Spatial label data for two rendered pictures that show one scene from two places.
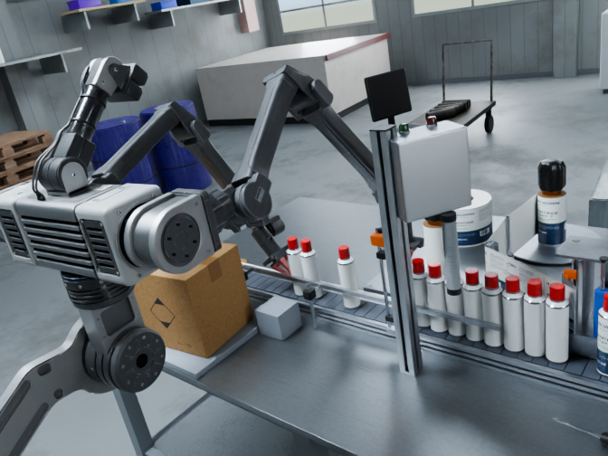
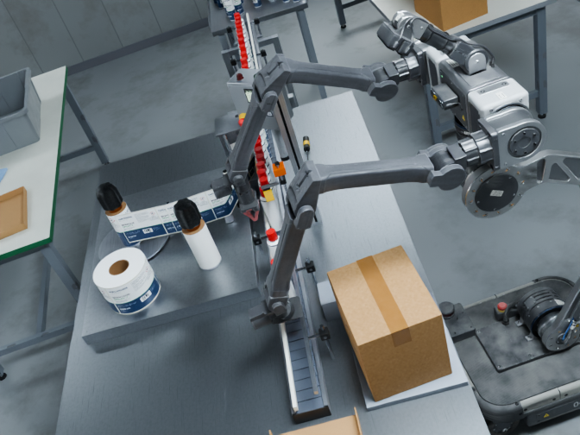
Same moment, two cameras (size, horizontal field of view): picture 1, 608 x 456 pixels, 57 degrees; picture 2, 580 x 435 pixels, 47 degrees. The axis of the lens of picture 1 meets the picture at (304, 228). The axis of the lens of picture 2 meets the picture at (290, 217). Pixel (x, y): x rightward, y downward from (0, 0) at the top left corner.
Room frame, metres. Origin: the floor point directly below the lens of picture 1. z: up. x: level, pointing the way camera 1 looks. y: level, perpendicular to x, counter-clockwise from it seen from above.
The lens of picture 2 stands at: (2.55, 1.31, 2.53)
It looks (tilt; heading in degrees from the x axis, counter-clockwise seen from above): 39 degrees down; 232
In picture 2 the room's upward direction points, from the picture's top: 19 degrees counter-clockwise
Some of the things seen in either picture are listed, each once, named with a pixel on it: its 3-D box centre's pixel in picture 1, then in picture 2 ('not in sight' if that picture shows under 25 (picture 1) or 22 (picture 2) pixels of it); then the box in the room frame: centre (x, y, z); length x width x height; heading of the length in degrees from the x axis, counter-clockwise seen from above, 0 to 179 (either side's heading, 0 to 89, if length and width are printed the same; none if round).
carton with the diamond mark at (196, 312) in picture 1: (187, 293); (388, 322); (1.63, 0.41, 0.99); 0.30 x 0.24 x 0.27; 54
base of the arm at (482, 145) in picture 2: not in sight; (476, 148); (1.32, 0.57, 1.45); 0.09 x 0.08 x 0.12; 53
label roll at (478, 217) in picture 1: (463, 217); (127, 280); (1.89, -0.58, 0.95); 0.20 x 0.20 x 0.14
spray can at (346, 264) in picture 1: (347, 277); (278, 252); (1.54, -0.11, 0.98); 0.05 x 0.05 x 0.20
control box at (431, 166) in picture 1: (425, 170); (260, 99); (1.24, -0.30, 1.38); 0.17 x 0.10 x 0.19; 102
